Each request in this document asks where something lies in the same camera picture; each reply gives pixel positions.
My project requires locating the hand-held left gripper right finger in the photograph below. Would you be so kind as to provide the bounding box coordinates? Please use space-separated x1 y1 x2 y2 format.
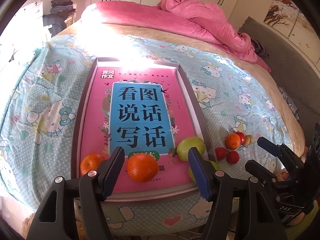
188 147 288 240

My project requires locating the grey headboard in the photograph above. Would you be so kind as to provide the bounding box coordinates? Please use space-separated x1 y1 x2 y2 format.
239 16 320 135

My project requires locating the green fruit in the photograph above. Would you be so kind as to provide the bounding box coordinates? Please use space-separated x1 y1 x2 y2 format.
176 136 206 162
188 159 221 182

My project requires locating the grey tray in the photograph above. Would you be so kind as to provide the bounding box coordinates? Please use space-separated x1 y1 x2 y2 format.
70 57 218 201

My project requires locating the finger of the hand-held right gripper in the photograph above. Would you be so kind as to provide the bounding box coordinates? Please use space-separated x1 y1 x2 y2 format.
257 136 307 167
244 159 282 189

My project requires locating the pink duvet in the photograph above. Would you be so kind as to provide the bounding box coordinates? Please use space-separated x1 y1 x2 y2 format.
80 0 271 72

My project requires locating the printed cartoon blanket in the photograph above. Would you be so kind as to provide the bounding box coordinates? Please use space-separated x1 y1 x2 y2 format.
0 34 304 240

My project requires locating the orange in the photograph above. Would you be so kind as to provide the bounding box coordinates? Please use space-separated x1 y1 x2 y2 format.
80 153 107 177
127 153 159 183
225 133 241 150

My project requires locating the wall picture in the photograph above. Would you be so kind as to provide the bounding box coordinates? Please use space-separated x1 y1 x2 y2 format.
266 0 310 45

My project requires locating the pile of folded clothes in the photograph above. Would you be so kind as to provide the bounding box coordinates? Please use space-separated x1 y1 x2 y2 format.
49 0 76 14

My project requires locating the dark patterned cloth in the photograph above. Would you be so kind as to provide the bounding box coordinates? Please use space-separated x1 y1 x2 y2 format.
277 86 300 120

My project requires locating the pink book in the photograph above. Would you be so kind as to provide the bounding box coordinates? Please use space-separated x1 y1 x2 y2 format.
80 66 200 193

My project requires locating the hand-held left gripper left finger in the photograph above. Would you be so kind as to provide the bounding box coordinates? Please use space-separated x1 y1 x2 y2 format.
26 146 125 240

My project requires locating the dark pillow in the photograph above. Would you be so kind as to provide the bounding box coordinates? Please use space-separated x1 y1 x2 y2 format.
250 38 270 58

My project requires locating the white cabinet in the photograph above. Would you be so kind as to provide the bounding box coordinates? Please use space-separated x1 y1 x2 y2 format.
17 1 44 30

